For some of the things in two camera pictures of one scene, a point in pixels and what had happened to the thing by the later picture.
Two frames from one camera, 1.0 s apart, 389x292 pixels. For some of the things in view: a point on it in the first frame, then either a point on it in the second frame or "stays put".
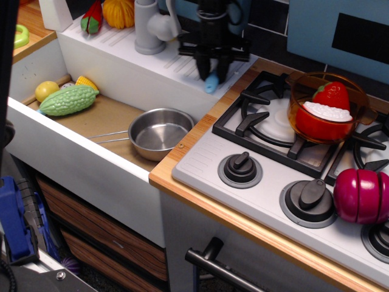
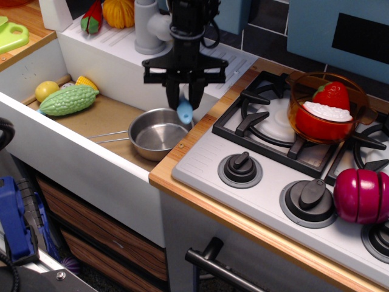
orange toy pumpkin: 120,14 stays put
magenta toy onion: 361,196 stays put
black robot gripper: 214,39 -> 186,69
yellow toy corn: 83,80 stays put
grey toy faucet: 152,28 stays put
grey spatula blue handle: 211,83 -> 185,111
